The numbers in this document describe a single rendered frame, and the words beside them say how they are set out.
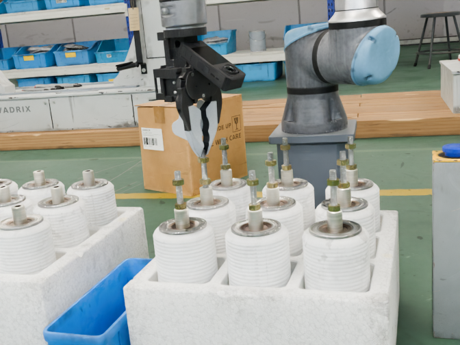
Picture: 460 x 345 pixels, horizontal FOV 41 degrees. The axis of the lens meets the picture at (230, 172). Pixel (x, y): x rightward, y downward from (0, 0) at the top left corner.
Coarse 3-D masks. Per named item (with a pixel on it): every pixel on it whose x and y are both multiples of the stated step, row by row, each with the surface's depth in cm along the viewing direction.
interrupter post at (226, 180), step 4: (220, 172) 116; (224, 172) 115; (228, 172) 115; (220, 176) 116; (224, 176) 115; (228, 176) 115; (224, 180) 116; (228, 180) 116; (232, 180) 116; (224, 184) 116; (228, 184) 116; (232, 184) 116
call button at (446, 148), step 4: (448, 144) 100; (452, 144) 99; (456, 144) 99; (444, 148) 98; (448, 148) 98; (452, 148) 97; (456, 148) 97; (444, 152) 98; (448, 152) 98; (452, 152) 97; (456, 152) 97; (452, 156) 98; (456, 156) 98
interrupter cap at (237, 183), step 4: (216, 180) 119; (220, 180) 120; (236, 180) 118; (240, 180) 118; (244, 180) 118; (212, 184) 117; (216, 184) 117; (220, 184) 118; (236, 184) 116; (240, 184) 116; (244, 184) 115; (212, 188) 114; (216, 188) 114; (220, 188) 113; (224, 188) 113; (228, 188) 113; (232, 188) 113; (236, 188) 114
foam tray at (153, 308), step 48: (384, 240) 102; (144, 288) 91; (192, 288) 89; (240, 288) 88; (288, 288) 87; (384, 288) 84; (144, 336) 93; (192, 336) 91; (240, 336) 88; (288, 336) 86; (336, 336) 84; (384, 336) 82
